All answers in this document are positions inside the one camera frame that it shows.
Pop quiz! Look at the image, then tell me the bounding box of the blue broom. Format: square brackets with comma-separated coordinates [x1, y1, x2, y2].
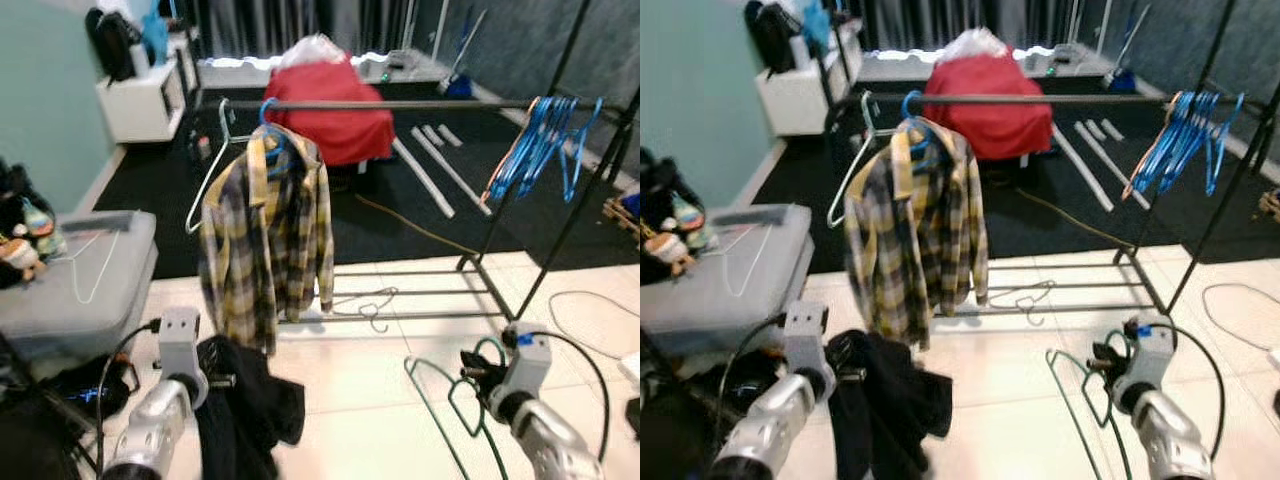
[440, 10, 489, 99]
[1103, 5, 1152, 93]

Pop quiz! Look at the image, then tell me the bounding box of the white window ledge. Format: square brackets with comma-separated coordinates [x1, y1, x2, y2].
[860, 45, 1111, 86]

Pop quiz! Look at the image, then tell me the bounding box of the grey storage box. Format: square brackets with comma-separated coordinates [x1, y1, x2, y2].
[0, 208, 159, 361]
[640, 203, 813, 357]

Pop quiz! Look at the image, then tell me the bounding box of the dark curtain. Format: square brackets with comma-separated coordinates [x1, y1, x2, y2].
[860, 0, 1091, 51]
[195, 0, 431, 57]

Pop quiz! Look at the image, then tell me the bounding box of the cream plush doll keychain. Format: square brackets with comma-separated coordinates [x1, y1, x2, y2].
[645, 232, 697, 277]
[0, 235, 47, 287]

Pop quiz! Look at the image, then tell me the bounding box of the yellow floor cable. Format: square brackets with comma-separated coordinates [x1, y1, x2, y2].
[355, 194, 482, 257]
[1015, 187, 1137, 252]

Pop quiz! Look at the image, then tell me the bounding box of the black metal clothes rack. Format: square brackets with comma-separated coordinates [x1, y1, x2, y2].
[825, 0, 1280, 321]
[190, 0, 641, 323]

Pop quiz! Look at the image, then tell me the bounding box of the green hat doll keychain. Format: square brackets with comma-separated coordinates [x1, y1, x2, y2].
[20, 195, 67, 261]
[670, 192, 717, 251]

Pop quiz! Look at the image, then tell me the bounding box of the grey wire hanger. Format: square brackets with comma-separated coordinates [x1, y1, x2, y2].
[330, 287, 400, 334]
[985, 280, 1052, 327]

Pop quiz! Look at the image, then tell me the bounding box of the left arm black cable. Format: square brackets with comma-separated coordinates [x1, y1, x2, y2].
[728, 313, 791, 456]
[93, 317, 163, 473]

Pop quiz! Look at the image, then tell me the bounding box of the long white floor strip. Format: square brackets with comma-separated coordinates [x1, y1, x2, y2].
[1052, 125, 1117, 214]
[393, 137, 457, 220]
[1072, 120, 1152, 210]
[410, 126, 494, 217]

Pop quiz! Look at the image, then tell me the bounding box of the blue plastic hanger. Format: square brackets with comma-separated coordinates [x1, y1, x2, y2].
[1198, 90, 1247, 198]
[1135, 90, 1223, 199]
[900, 90, 942, 176]
[495, 95, 582, 206]
[258, 96, 297, 181]
[555, 95, 607, 204]

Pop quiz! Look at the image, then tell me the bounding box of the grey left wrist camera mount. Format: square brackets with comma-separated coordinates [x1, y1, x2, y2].
[783, 303, 832, 388]
[157, 307, 207, 403]

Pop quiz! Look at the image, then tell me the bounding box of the white plastic bag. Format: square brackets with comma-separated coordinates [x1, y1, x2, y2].
[935, 28, 1012, 63]
[275, 33, 352, 71]

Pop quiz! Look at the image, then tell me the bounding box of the yellow plaid shirt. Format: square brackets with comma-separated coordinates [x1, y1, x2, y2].
[843, 118, 990, 352]
[198, 122, 337, 357]

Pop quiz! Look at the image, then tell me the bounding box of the black garment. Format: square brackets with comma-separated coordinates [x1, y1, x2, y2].
[195, 335, 307, 480]
[828, 330, 955, 480]

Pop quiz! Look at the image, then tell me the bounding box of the white shelf unit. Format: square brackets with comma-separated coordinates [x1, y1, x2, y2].
[97, 58, 191, 144]
[755, 53, 852, 137]

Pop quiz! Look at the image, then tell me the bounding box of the white floor cable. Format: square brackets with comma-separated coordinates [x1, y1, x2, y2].
[1199, 282, 1280, 352]
[547, 289, 641, 347]

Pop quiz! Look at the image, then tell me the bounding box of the teal plastic hanger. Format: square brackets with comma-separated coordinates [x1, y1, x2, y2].
[1045, 340, 1137, 480]
[404, 337, 512, 480]

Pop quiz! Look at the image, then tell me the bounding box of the black backpack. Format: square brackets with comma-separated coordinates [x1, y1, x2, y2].
[640, 150, 706, 286]
[0, 160, 61, 291]

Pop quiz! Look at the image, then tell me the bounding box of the black bag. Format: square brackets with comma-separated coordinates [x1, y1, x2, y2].
[85, 8, 142, 83]
[745, 0, 802, 73]

